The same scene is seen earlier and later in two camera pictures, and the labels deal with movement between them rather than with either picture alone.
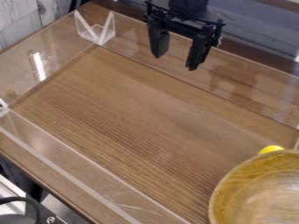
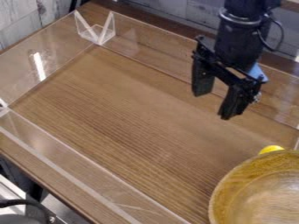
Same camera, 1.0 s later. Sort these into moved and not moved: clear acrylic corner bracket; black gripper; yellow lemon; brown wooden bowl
Moved: black gripper
Not moved: yellow lemon; clear acrylic corner bracket; brown wooden bowl
